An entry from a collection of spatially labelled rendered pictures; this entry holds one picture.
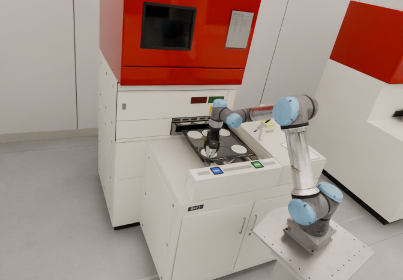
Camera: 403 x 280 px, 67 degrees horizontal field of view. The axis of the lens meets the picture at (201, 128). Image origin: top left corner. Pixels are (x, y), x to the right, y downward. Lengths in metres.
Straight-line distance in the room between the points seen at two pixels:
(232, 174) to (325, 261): 0.58
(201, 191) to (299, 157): 0.54
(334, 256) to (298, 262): 0.20
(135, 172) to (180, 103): 0.58
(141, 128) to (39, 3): 1.64
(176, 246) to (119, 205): 0.69
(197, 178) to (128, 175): 0.76
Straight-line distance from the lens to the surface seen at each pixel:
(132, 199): 2.34
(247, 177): 1.70
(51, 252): 2.50
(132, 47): 1.73
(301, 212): 1.36
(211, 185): 1.60
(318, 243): 1.55
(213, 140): 1.69
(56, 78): 3.38
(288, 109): 1.28
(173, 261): 1.92
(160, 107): 1.97
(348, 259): 1.67
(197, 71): 1.90
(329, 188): 1.49
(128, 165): 2.14
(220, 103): 1.63
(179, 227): 1.72
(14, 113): 3.54
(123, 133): 1.99
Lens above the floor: 1.89
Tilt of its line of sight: 28 degrees down
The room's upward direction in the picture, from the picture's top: 10 degrees clockwise
